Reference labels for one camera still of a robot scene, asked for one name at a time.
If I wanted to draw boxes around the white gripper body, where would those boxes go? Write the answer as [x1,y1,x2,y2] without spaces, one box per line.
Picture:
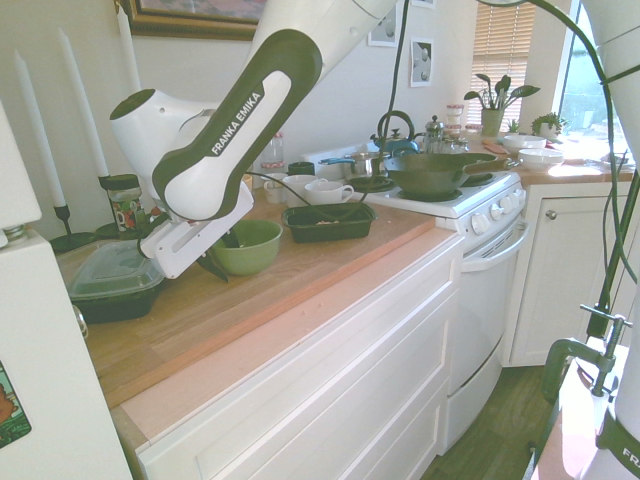
[139,179,256,280]

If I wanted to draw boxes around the green ceramic bowl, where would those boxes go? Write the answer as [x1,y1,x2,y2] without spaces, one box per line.
[208,218,284,277]

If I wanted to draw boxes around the white ceramic cup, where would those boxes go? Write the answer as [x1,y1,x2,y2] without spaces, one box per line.
[282,174,326,207]
[263,179,287,205]
[303,180,355,206]

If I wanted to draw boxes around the glass jar black lid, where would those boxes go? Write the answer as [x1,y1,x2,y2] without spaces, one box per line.
[98,173,146,234]

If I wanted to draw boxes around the black container clear lid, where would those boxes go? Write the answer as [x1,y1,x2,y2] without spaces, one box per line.
[68,240,167,325]

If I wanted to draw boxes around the open black plastic tray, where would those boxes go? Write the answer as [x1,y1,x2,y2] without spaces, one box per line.
[281,202,379,245]

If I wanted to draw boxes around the loose clear plastic lid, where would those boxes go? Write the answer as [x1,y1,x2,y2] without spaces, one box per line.
[55,239,146,281]

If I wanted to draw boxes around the white counter cabinet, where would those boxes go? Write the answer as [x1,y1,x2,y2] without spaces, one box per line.
[134,234,466,480]

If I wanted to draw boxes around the medium white taper candle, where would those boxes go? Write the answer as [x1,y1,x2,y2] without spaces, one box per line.
[57,27,110,177]

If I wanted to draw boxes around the short white taper candle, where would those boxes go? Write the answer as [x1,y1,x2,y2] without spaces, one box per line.
[13,49,66,207]

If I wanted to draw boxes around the teal kettle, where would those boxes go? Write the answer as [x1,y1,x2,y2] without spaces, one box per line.
[369,110,421,156]

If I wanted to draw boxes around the tall white taper candle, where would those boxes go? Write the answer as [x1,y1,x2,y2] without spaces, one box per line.
[115,4,143,96]

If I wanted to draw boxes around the glass french press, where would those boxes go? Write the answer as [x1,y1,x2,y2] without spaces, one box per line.
[423,114,446,154]

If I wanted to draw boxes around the colourful picture fridge magnet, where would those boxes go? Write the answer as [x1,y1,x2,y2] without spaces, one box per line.
[0,359,33,449]

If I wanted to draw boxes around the white kitchen stove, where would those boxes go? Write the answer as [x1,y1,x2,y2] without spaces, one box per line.
[299,144,531,456]

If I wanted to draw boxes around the leafy plant in pot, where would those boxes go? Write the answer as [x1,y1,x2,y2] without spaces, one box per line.
[463,73,541,137]

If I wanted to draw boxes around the white serving bowl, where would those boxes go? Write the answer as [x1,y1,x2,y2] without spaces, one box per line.
[517,148,565,169]
[502,133,547,151]

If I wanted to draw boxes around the wooden window blinds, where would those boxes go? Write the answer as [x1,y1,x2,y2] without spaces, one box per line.
[472,0,536,119]

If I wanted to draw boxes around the white cabinet with knob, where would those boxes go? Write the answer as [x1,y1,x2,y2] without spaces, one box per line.
[509,172,640,369]

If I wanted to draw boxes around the small succulent plant pot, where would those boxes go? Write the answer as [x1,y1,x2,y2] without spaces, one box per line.
[530,112,569,140]

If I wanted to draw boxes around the metal C-clamp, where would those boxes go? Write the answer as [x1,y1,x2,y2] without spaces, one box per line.
[542,302,634,406]

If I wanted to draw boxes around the black stand pole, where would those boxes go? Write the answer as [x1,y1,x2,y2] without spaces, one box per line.
[587,172,640,337]

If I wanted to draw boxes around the plate with food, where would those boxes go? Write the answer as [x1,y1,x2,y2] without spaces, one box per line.
[599,151,636,169]

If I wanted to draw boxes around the robot mounting table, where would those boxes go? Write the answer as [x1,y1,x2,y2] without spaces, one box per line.
[529,344,626,480]

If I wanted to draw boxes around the steel pot blue handle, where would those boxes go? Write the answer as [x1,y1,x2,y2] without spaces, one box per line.
[318,151,391,179]

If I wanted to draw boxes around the dark wok wooden handle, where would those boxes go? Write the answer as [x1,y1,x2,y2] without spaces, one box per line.
[383,152,521,197]

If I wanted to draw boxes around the framed wall painting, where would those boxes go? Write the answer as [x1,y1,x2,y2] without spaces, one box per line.
[122,0,261,41]

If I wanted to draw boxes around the grey wall art print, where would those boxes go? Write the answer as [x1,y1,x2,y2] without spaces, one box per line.
[409,37,434,89]
[368,7,400,48]

